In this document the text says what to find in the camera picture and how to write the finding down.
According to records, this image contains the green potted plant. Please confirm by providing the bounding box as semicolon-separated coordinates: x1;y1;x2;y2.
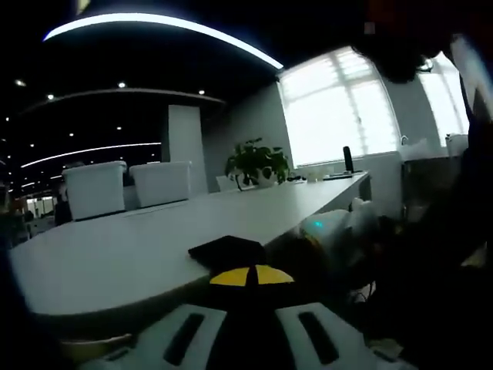
225;137;290;192

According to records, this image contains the tall white storage box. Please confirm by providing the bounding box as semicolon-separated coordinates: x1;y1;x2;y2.
62;160;127;221

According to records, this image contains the white desk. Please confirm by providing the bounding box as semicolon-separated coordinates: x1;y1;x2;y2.
8;171;373;315

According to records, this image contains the low white storage box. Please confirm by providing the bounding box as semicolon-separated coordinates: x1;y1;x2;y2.
129;160;193;208

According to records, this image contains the narrow bright window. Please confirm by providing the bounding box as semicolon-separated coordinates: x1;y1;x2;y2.
418;52;471;147

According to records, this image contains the wide bright window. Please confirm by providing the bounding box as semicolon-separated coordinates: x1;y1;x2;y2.
277;45;400;167

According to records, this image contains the dark flat pad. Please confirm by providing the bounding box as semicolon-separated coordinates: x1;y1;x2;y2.
322;172;365;181

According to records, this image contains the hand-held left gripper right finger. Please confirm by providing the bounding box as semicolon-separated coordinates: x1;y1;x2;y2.
252;264;405;370

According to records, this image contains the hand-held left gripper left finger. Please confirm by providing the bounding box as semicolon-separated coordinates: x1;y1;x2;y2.
79;267;251;370

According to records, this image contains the black fixed fixture clamp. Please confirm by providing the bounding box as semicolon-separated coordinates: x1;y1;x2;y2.
187;234;267;288

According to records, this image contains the long ceiling light strip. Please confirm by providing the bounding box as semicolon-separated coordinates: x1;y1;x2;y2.
42;13;284;70

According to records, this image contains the metal sink counter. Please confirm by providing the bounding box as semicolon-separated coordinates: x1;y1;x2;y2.
400;152;469;220

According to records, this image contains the clear plastic container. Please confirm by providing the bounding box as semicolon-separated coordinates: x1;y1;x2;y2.
445;133;469;157

